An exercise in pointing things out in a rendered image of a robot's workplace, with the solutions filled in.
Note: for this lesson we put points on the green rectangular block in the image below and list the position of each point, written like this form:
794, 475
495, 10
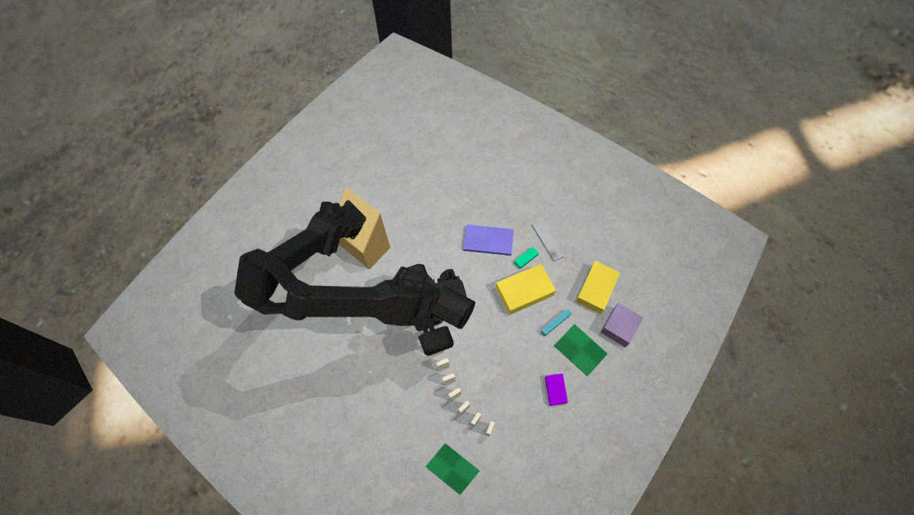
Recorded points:
526, 257

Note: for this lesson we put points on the teal rectangular block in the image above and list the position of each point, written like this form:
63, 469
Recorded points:
556, 322

